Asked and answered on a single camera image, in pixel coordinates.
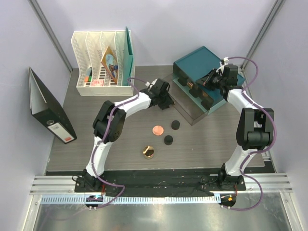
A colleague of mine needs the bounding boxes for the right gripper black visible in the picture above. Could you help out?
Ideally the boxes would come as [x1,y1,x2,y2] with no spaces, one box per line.
[195,71,224,94]

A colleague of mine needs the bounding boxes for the black round cap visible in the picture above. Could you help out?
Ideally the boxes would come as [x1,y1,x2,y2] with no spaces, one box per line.
[164,135,173,145]
[171,120,180,130]

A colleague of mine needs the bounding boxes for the gold lidded cream jar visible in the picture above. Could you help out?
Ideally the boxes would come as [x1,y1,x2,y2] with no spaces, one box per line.
[142,146,154,159]

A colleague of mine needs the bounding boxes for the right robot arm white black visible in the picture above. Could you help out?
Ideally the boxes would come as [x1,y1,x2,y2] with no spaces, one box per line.
[196,63,275,190]

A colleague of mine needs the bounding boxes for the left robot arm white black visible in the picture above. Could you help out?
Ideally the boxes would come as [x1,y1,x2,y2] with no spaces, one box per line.
[76,78,174,192]

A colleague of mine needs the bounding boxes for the teal drawer organizer box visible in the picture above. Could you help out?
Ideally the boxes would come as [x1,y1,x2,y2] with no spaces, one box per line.
[173,46,246,116]

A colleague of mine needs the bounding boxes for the teal folder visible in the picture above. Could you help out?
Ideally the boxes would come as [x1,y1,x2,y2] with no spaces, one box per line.
[122,27,133,86]

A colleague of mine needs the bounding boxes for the illustrated picture book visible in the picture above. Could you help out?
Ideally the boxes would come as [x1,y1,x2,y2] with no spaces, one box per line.
[101,46,119,83]

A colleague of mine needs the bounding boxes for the pink sticky note pad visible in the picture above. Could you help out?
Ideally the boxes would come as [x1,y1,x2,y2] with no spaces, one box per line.
[91,79,104,87]

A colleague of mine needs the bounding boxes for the white mesh file organizer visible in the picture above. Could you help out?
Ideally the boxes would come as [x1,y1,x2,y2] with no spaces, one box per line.
[71,29,134,96]

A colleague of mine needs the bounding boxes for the green orange highlighter markers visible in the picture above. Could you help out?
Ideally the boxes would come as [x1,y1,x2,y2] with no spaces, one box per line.
[84,67,92,87]

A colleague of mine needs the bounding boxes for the black lever arch binder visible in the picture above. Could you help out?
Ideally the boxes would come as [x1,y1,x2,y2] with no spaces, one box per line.
[28,67,77,144]

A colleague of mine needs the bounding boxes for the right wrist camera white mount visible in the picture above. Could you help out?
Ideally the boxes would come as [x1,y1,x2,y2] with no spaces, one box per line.
[220,57,229,66]

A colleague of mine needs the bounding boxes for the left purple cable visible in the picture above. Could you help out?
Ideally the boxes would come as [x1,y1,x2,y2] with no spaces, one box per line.
[92,77,151,209]

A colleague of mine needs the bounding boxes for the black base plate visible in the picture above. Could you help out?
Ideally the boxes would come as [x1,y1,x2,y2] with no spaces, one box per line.
[72,168,246,197]

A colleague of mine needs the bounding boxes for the aluminium rail frame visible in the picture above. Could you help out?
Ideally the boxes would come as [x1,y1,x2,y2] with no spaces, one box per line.
[30,173,293,207]

